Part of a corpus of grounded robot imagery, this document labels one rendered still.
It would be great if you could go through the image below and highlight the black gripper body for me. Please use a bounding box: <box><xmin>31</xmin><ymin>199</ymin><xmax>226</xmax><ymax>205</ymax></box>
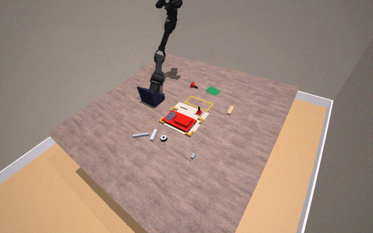
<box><xmin>155</xmin><ymin>0</ymin><xmax>183</xmax><ymax>17</ymax></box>

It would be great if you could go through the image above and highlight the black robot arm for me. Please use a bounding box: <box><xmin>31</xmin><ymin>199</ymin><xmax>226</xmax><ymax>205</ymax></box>
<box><xmin>148</xmin><ymin>8</ymin><xmax>177</xmax><ymax>93</ymax></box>

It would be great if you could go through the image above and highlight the tan flat bar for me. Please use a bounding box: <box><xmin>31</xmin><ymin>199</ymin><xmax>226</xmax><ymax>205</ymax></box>
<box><xmin>227</xmin><ymin>106</ymin><xmax>234</xmax><ymax>115</ymax></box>

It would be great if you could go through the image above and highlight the white rectangular bar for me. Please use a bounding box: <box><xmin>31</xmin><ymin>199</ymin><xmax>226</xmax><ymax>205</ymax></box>
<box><xmin>150</xmin><ymin>129</ymin><xmax>158</xmax><ymax>141</ymax></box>

